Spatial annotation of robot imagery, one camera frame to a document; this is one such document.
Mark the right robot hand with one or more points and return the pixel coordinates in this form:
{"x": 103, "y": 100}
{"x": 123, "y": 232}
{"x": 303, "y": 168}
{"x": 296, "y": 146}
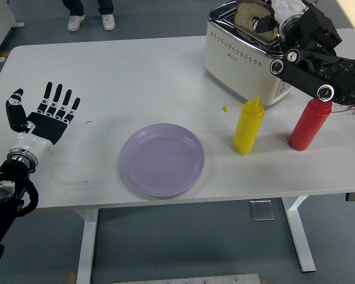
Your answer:
{"x": 287, "y": 9}

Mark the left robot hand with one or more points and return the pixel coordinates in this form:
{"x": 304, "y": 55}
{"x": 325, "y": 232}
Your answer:
{"x": 47, "y": 127}

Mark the slice of bread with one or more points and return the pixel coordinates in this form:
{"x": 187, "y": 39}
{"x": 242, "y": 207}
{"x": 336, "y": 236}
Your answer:
{"x": 247, "y": 14}

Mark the cream and chrome toaster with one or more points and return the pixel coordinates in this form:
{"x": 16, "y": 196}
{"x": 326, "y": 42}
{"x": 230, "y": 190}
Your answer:
{"x": 233, "y": 68}

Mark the purple round plate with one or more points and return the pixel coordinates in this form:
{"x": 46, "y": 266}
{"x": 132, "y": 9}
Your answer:
{"x": 162, "y": 159}

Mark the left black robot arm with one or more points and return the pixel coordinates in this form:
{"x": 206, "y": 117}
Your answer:
{"x": 16, "y": 171}

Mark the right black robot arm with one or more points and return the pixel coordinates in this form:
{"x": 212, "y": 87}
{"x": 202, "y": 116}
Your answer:
{"x": 301, "y": 77}

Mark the small metal floor plate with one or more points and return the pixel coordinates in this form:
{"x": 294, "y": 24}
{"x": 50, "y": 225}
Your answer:
{"x": 261, "y": 210}

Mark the long metal floor plate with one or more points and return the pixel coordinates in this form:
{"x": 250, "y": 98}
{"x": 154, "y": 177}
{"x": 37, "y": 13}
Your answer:
{"x": 186, "y": 279}

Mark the person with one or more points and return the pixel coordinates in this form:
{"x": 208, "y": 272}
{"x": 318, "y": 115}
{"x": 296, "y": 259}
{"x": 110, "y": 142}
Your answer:
{"x": 76, "y": 22}

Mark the red squeeze bottle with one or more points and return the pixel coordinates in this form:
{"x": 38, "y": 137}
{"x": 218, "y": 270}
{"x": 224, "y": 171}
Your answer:
{"x": 309, "y": 127}

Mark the white table leg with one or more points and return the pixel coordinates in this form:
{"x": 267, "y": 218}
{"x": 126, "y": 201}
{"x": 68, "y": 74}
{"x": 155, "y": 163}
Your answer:
{"x": 87, "y": 245}
{"x": 300, "y": 236}

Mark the yellow squeeze bottle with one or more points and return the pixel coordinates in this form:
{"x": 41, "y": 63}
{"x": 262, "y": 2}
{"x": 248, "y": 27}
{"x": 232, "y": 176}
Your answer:
{"x": 247, "y": 130}

